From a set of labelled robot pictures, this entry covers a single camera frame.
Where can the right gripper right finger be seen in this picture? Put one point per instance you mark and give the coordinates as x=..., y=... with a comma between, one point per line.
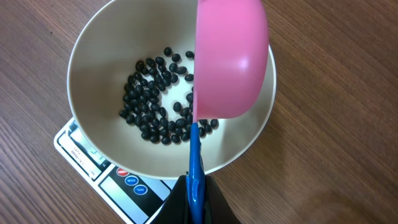
x=217, y=209

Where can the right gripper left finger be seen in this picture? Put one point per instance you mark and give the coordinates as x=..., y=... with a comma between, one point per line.
x=175, y=209

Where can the pink scoop blue handle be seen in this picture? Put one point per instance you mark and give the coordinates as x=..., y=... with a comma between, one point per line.
x=231, y=51

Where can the white digital kitchen scale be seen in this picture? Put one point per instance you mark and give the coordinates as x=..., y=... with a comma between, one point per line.
x=134, y=198

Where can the black beans in bowl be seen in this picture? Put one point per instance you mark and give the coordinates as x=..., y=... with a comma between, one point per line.
x=143, y=92

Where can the white bowl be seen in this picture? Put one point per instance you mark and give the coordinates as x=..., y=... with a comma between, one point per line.
x=115, y=38

